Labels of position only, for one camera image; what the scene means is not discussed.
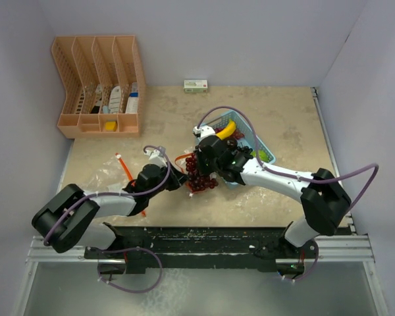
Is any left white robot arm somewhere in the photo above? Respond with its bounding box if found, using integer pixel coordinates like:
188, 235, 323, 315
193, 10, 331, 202
32, 164, 188, 258

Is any blue white box in organizer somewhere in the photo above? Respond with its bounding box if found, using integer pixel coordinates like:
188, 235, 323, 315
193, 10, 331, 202
124, 82, 139, 114

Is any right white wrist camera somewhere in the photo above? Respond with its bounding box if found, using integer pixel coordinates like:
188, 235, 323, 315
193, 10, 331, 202
192, 125, 216, 142

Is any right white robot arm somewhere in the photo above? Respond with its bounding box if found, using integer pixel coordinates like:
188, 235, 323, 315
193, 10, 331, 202
195, 135, 352, 257

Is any yellow block in organizer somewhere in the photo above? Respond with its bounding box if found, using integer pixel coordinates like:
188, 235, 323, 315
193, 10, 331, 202
104, 121, 117, 132

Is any green bumpy fruit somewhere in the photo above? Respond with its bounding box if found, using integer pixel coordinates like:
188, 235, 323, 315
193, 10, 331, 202
251, 150, 271, 163

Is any light blue plastic basket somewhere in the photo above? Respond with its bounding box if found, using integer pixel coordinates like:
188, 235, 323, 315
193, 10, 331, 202
196, 109, 277, 188

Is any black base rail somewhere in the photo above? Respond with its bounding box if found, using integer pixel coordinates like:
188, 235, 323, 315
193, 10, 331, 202
84, 226, 319, 275

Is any white tube in organizer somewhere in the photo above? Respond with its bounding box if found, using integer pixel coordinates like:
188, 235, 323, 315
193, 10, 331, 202
108, 86, 122, 114

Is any orange desk file organizer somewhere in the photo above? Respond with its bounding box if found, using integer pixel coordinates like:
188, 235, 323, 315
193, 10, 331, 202
51, 35, 147, 139

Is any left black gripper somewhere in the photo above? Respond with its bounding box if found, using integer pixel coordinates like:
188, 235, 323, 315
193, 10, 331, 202
147, 161, 190, 199

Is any red grape bunch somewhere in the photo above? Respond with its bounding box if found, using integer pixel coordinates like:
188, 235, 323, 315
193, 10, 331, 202
229, 128, 253, 154
185, 153, 219, 194

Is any clear orange-zip bag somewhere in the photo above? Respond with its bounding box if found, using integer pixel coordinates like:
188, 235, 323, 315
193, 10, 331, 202
174, 151, 219, 198

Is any small white green box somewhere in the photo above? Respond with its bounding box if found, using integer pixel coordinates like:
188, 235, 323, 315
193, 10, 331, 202
184, 80, 208, 93

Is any yellow banana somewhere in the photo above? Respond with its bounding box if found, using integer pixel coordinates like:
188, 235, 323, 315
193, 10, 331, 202
216, 120, 236, 140

